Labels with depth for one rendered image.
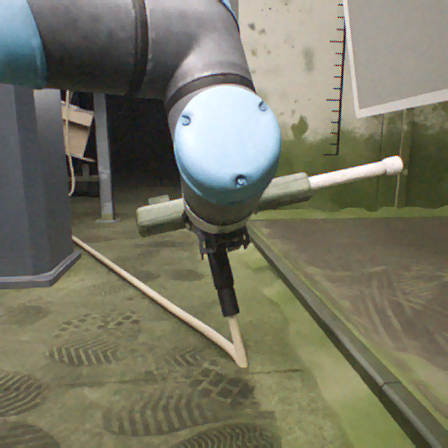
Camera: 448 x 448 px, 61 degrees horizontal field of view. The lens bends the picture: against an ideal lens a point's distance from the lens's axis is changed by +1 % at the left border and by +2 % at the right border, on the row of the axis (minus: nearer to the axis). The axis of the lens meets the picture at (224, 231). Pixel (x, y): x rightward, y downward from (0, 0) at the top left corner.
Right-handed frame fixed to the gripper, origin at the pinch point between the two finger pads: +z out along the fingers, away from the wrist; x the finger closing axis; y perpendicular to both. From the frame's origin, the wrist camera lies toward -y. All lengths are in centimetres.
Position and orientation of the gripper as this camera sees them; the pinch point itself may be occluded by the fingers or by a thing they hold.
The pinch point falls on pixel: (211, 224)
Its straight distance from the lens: 66.5
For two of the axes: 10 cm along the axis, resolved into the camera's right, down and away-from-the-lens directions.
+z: -0.7, 2.3, 9.7
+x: 9.7, -2.3, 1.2
